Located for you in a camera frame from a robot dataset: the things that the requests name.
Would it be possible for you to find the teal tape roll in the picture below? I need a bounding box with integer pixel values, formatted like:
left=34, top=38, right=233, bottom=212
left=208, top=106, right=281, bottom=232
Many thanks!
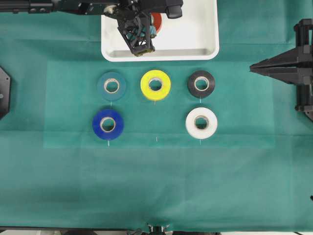
left=97, top=71, right=127, bottom=101

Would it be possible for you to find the orange tape roll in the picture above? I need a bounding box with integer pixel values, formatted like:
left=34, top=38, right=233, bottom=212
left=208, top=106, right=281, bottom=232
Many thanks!
left=151, top=13, right=162, bottom=33

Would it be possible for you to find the yellow tape roll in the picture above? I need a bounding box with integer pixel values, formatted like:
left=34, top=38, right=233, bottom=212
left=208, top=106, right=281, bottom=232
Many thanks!
left=140, top=70, right=171, bottom=101

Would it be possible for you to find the black tape roll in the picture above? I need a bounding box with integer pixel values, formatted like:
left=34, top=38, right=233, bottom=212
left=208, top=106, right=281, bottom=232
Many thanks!
left=187, top=70, right=216, bottom=99

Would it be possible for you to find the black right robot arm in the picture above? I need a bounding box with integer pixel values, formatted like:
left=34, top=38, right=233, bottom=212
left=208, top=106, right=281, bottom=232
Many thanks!
left=0, top=0, right=157, bottom=56

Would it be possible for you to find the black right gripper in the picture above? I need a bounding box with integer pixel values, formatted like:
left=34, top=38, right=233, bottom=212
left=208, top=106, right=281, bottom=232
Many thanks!
left=117, top=0, right=156, bottom=56

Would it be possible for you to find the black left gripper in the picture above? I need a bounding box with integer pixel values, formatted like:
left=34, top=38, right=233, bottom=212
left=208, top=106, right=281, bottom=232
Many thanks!
left=250, top=19, right=313, bottom=120

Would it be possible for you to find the white plastic case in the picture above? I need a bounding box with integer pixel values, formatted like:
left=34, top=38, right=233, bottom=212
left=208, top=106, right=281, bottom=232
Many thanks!
left=101, top=0, right=220, bottom=62

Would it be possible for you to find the white tape roll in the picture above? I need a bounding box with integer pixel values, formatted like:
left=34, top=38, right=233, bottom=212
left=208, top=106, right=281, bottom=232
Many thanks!
left=185, top=107, right=218, bottom=140

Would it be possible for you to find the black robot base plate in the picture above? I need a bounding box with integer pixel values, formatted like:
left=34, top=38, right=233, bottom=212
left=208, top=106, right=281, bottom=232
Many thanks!
left=0, top=68, right=11, bottom=119

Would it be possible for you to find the blue tape roll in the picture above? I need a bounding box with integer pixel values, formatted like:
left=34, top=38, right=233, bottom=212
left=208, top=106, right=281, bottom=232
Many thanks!
left=92, top=109, right=124, bottom=141

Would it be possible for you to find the green table cloth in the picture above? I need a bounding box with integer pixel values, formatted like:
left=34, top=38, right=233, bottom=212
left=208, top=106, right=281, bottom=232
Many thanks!
left=0, top=0, right=313, bottom=232

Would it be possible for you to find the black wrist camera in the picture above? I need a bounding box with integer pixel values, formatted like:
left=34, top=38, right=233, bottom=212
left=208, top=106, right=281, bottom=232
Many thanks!
left=146, top=0, right=184, bottom=19

